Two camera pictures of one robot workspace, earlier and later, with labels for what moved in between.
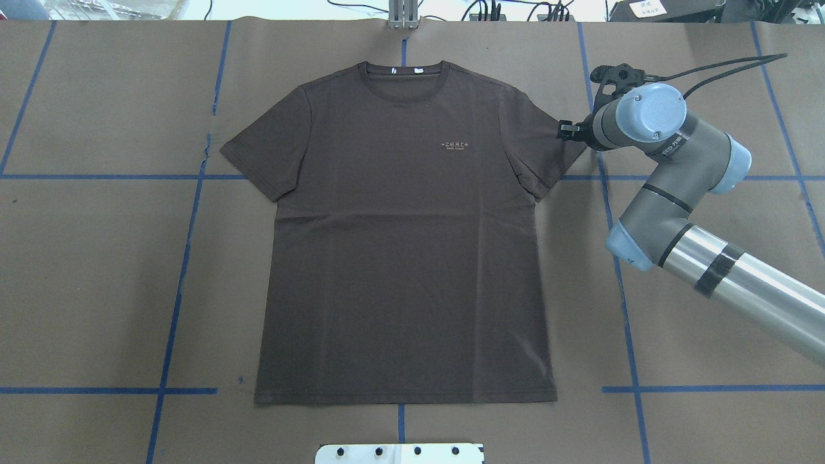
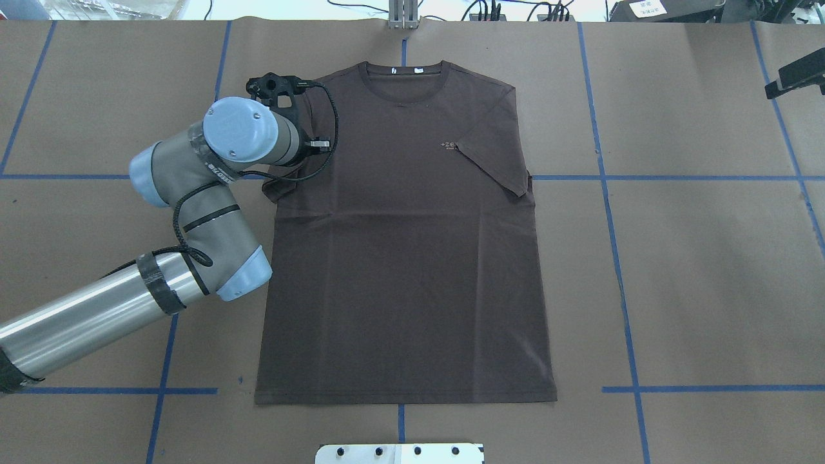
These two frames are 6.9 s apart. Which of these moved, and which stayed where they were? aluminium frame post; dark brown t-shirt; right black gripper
Moved: right black gripper
Stayed: aluminium frame post; dark brown t-shirt
